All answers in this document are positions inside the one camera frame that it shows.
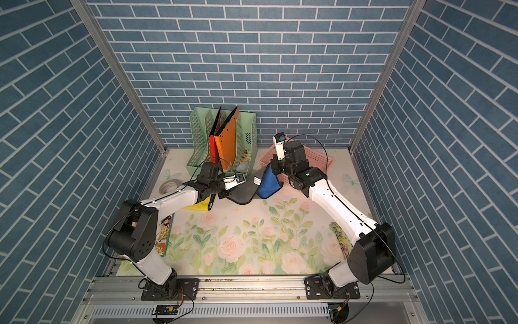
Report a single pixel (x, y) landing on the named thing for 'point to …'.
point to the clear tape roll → (168, 185)
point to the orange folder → (225, 138)
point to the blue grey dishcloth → (264, 182)
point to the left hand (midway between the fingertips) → (238, 182)
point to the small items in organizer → (243, 158)
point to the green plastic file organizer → (202, 121)
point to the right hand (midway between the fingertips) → (277, 155)
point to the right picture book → (344, 243)
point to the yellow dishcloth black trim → (201, 206)
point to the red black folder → (212, 142)
